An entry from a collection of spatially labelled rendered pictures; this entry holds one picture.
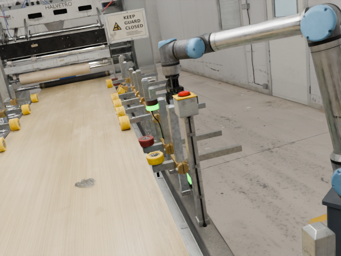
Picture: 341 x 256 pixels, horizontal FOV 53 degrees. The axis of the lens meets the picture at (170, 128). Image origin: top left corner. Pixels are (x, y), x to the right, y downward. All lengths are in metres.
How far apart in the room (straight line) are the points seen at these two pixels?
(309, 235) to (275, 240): 1.88
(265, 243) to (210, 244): 1.16
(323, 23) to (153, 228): 0.89
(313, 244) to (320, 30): 0.90
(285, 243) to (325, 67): 1.37
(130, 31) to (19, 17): 1.29
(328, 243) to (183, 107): 0.72
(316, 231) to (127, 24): 3.79
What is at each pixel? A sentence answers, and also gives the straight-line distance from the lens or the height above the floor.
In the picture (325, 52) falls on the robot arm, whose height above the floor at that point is 1.28.
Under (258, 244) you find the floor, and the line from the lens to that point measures 2.43.
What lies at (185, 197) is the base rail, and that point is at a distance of 1.59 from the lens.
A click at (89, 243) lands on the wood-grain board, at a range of 1.09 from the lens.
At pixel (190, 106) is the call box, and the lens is 1.18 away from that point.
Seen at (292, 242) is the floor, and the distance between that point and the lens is 2.45.
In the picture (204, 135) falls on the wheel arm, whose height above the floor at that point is 0.85.
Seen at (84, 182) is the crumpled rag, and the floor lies 0.91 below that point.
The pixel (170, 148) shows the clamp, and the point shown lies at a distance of 1.75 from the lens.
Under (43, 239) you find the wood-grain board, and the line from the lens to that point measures 1.18.
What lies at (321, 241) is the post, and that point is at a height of 1.14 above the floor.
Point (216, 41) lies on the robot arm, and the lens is 1.66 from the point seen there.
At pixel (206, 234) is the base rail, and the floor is 0.70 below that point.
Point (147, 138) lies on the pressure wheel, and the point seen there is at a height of 0.90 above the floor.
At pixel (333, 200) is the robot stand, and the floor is 0.60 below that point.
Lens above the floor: 1.49
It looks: 18 degrees down
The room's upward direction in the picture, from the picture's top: 9 degrees counter-clockwise
